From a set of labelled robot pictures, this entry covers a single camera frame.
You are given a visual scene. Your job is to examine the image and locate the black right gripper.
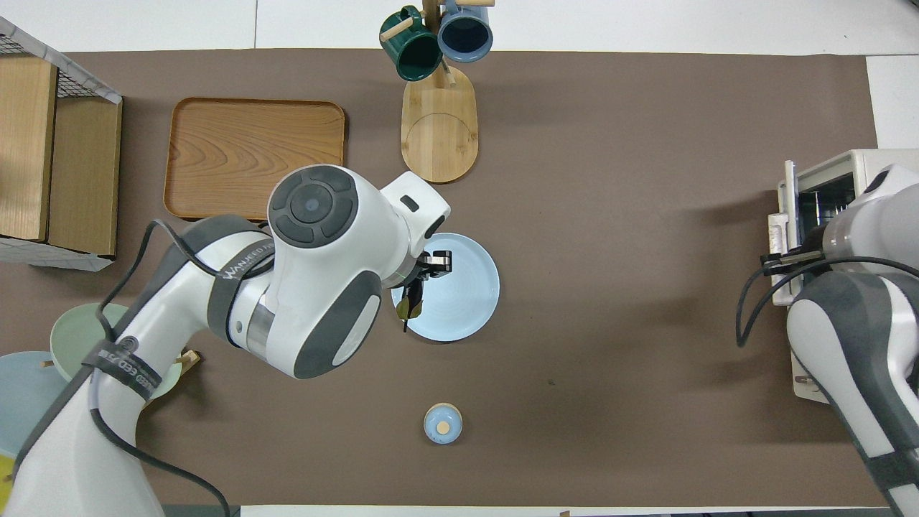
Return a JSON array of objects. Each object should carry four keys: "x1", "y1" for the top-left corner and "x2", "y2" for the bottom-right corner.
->
[{"x1": 761, "y1": 247, "x2": 826, "y2": 277}]

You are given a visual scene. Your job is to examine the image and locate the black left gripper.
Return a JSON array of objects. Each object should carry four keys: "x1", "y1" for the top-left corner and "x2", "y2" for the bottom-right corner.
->
[{"x1": 415, "y1": 249, "x2": 454, "y2": 281}]

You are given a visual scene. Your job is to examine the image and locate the toaster oven glass door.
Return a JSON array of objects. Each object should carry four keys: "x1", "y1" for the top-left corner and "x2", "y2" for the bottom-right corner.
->
[{"x1": 768, "y1": 159, "x2": 805, "y2": 307}]

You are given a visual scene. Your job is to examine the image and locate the dark purple eggplant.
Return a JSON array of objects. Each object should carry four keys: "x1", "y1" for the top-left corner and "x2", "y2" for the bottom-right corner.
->
[{"x1": 396, "y1": 276, "x2": 426, "y2": 333}]

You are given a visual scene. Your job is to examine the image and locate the beige toaster oven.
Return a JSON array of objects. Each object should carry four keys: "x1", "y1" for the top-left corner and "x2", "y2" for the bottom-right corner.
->
[{"x1": 768, "y1": 149, "x2": 919, "y2": 403}]

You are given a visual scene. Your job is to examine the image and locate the wooden mug tree stand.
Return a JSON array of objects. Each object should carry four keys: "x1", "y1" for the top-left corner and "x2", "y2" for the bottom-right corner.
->
[{"x1": 379, "y1": 0, "x2": 496, "y2": 184}]

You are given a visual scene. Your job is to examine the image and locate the small blue white bell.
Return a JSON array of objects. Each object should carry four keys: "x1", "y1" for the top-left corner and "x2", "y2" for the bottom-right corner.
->
[{"x1": 424, "y1": 402, "x2": 464, "y2": 444}]

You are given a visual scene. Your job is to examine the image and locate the brown table mat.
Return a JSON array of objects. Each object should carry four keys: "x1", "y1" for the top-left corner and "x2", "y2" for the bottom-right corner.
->
[{"x1": 0, "y1": 49, "x2": 914, "y2": 507}]

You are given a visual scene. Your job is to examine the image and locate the dark green mug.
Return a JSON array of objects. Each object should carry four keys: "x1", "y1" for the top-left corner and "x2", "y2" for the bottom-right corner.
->
[{"x1": 379, "y1": 6, "x2": 444, "y2": 82}]

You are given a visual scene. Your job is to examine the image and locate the wooden serving tray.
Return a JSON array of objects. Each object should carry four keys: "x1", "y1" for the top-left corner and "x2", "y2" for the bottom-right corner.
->
[{"x1": 164, "y1": 97, "x2": 347, "y2": 222}]

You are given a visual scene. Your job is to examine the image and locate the blue mug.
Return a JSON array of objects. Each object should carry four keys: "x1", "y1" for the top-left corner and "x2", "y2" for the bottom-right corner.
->
[{"x1": 437, "y1": 0, "x2": 495, "y2": 63}]

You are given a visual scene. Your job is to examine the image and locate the pale green plate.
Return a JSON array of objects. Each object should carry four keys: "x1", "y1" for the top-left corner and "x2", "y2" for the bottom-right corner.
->
[{"x1": 50, "y1": 302, "x2": 184, "y2": 404}]

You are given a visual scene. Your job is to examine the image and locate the wooden shelf box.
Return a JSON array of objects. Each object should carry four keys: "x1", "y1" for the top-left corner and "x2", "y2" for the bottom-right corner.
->
[{"x1": 0, "y1": 54, "x2": 123, "y2": 259}]

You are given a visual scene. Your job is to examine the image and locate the grey folded cloth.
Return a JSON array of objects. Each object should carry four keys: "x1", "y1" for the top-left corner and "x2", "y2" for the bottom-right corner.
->
[{"x1": 0, "y1": 236, "x2": 116, "y2": 272}]

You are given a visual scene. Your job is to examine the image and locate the light blue racked plate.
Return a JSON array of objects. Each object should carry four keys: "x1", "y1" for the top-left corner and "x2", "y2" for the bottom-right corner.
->
[{"x1": 0, "y1": 350, "x2": 70, "y2": 462}]

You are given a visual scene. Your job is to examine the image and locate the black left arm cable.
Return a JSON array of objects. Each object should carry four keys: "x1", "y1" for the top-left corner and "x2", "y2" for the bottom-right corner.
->
[{"x1": 14, "y1": 218, "x2": 234, "y2": 517}]

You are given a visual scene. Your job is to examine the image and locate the black wire basket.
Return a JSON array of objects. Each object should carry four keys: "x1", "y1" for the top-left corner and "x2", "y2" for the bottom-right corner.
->
[{"x1": 0, "y1": 16, "x2": 123, "y2": 105}]

